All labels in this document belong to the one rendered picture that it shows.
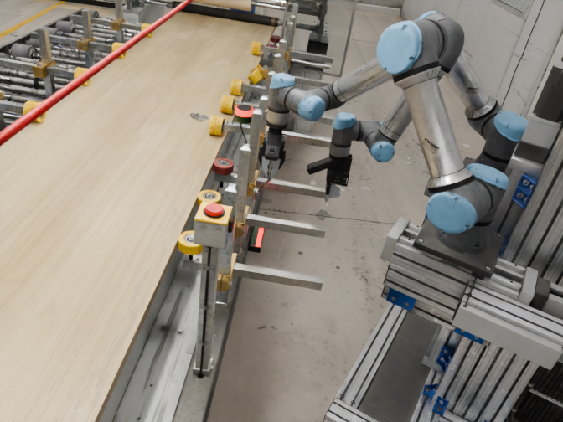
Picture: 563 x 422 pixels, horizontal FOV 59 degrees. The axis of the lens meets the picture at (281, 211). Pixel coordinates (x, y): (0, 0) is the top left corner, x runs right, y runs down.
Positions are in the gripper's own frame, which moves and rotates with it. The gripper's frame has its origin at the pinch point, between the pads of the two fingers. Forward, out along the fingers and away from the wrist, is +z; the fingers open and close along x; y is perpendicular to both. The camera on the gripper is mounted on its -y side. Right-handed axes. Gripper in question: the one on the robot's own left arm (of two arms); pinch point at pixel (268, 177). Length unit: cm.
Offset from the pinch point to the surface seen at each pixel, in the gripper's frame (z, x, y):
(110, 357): 7, 25, -79
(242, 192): 0.0, 7.2, -12.7
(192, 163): 8.2, 30.3, 14.1
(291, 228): 13.9, -10.7, -8.5
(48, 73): 6, 114, 71
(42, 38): -9, 117, 75
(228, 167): 7.8, 16.5, 14.9
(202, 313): 4, 8, -64
